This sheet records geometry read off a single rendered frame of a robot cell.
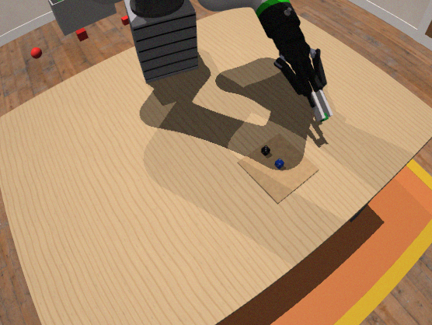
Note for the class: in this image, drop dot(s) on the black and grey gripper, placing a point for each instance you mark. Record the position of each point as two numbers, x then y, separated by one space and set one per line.
293 49

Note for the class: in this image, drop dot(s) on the blue die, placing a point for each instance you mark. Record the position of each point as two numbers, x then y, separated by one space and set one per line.
279 163

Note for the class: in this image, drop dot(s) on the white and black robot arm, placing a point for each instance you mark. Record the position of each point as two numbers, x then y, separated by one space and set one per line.
272 14

